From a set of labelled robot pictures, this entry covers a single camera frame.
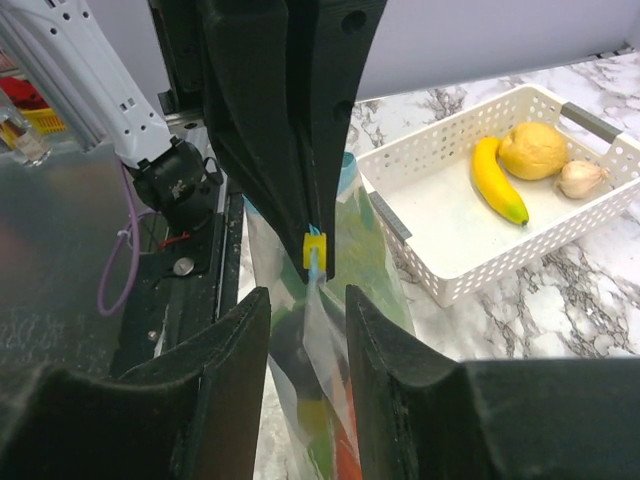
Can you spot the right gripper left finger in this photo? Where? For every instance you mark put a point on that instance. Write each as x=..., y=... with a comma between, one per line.
x=190, y=413

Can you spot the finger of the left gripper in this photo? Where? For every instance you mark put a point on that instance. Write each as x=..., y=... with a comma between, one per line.
x=328, y=43

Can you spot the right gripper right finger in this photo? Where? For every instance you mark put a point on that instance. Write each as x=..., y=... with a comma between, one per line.
x=422, y=415

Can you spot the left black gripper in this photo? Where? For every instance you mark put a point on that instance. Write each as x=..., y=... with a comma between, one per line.
x=246, y=103

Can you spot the yellow toy starfruit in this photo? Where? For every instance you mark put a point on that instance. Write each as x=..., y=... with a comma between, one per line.
x=313, y=417

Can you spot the clear zip top bag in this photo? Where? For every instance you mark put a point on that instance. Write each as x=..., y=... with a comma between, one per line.
x=325, y=339

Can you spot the green toy leaf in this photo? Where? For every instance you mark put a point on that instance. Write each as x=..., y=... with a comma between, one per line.
x=360, y=246

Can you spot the orange red toy mango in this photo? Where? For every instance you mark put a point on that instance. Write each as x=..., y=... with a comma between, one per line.
x=346, y=457

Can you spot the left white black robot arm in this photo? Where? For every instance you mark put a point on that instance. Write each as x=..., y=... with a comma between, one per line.
x=172, y=184

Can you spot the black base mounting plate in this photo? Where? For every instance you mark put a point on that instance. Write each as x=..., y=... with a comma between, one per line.
x=183, y=285

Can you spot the white plastic basket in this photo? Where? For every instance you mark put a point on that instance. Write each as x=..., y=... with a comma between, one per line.
x=462, y=219

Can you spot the yellow toy pear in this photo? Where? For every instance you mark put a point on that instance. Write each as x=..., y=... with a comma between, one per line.
x=533, y=151

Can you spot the yellow toy banana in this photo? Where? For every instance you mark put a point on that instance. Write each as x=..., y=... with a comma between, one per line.
x=492, y=184

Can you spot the white toy garlic bulb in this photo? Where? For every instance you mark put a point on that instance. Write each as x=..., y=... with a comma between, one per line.
x=578, y=179

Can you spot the yellow crate behind frame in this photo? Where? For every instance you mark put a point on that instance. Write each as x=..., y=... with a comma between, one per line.
x=45, y=121

